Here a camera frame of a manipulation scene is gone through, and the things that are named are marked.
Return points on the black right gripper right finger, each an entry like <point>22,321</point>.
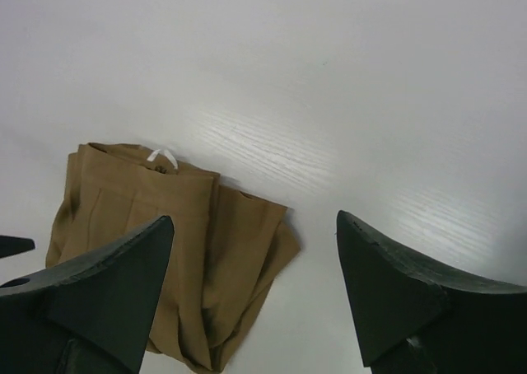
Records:
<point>414,314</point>

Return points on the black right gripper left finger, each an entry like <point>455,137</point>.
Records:
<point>89,314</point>

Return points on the tan brown skirt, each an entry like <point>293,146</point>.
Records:
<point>228,247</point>

